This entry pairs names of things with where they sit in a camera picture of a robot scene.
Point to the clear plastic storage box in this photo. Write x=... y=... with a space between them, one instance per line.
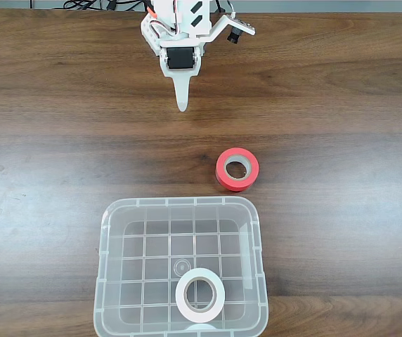
x=116 y=245

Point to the red tape roll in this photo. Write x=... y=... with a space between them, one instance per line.
x=220 y=175

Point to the white tape roll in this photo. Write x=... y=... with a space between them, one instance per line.
x=201 y=316

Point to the camera board on white bracket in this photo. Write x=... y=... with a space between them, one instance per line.
x=243 y=26

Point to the small orange clip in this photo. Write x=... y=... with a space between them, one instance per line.
x=152 y=14

